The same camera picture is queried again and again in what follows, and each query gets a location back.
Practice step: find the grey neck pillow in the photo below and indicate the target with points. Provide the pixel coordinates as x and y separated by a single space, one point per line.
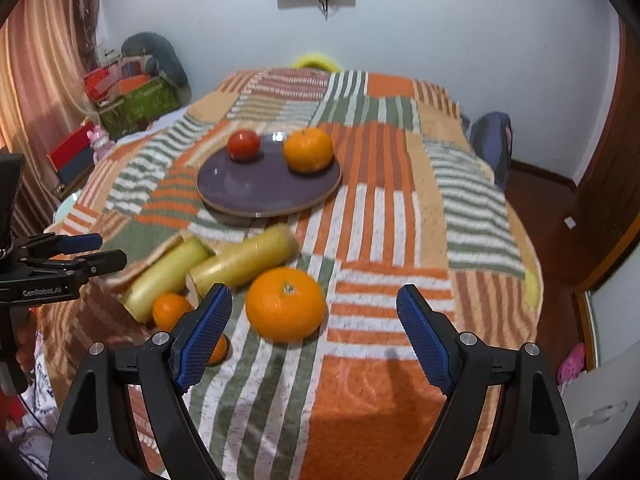
160 52

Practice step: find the blue backpack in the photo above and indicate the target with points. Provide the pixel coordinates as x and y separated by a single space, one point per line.
491 138

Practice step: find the red tomato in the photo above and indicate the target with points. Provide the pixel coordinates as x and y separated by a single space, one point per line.
243 145

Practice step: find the yellow sugarcane piece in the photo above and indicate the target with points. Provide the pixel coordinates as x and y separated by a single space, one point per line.
239 264

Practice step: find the patchwork striped blanket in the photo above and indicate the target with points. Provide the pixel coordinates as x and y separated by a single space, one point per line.
415 205

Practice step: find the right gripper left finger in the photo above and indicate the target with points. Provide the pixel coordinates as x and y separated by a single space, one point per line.
96 437

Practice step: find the wooden door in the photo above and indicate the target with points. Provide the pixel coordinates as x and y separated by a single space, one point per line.
608 194

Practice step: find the light green bowl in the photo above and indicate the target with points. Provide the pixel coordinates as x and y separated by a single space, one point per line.
65 207

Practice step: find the large orange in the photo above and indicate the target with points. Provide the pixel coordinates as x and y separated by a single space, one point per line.
285 305
307 151

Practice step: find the small tangerine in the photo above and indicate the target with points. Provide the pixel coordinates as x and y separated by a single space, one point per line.
220 351
168 309

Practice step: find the striped brown curtain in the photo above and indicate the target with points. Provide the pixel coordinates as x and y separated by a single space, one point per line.
47 47

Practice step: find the red gift box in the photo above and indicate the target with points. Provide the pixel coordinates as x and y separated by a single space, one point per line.
73 157

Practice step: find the green sugarcane piece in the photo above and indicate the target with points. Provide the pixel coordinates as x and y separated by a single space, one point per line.
165 274

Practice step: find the pink rabbit toy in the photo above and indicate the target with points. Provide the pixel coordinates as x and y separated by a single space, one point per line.
100 143

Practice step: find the green patterned box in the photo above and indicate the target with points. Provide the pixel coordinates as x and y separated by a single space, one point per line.
135 110

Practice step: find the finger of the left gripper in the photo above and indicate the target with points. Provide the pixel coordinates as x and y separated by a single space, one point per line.
50 245
65 274

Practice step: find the purple ceramic plate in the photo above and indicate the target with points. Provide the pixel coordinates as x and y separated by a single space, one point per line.
264 187

